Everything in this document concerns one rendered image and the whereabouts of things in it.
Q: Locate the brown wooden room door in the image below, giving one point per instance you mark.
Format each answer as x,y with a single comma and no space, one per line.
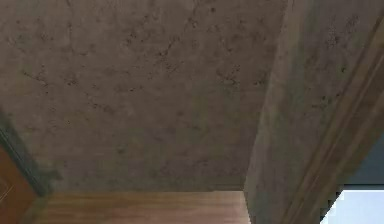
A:
11,193

